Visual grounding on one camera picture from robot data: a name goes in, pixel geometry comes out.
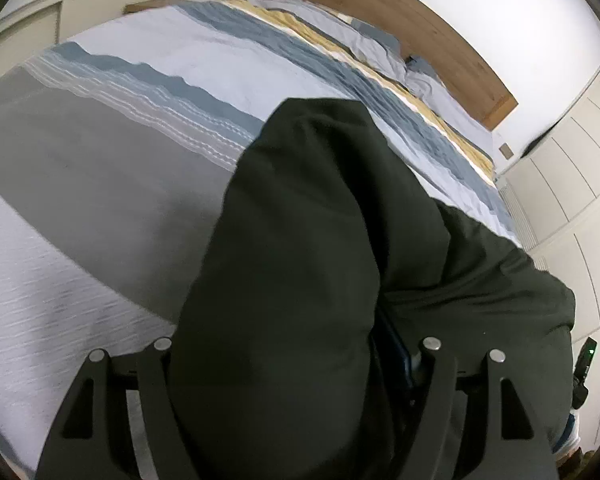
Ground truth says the right wall socket plate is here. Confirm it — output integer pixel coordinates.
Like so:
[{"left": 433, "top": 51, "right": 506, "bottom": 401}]
[{"left": 498, "top": 143, "right": 514, "bottom": 160}]

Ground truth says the wooden headboard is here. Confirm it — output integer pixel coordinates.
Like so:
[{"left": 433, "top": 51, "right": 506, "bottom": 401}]
[{"left": 309, "top": 0, "right": 518, "bottom": 131}]

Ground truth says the striped duvet cover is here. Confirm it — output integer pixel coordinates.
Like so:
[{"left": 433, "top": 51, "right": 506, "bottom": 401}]
[{"left": 0, "top": 0, "right": 514, "bottom": 478}]

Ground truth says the white radiator cover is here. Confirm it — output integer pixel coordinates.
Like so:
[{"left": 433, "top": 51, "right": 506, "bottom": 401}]
[{"left": 0, "top": 0, "right": 145, "bottom": 77}]

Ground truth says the dark green puffer jacket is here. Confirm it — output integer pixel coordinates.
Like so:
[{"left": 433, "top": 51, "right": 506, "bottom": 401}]
[{"left": 168, "top": 99, "right": 576, "bottom": 479}]

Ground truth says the blue-gloved right hand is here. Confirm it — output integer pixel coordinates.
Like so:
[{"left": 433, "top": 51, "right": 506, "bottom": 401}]
[{"left": 552, "top": 410, "right": 581, "bottom": 465}]

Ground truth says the left white-blue pillow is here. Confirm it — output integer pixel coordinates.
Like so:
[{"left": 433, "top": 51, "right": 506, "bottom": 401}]
[{"left": 247, "top": 0, "right": 406, "bottom": 80}]

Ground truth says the wooden bedside table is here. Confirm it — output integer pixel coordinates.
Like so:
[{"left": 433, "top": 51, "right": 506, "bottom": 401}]
[{"left": 123, "top": 0, "right": 192, "bottom": 15}]

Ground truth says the white-blue pillow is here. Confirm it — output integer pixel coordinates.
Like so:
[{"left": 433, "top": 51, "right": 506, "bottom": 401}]
[
  {"left": 404, "top": 56, "right": 493, "bottom": 158},
  {"left": 247, "top": 0, "right": 406, "bottom": 80}
]

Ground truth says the right white-blue pillow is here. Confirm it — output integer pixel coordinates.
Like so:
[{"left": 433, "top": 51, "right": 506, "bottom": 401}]
[{"left": 404, "top": 56, "right": 493, "bottom": 158}]

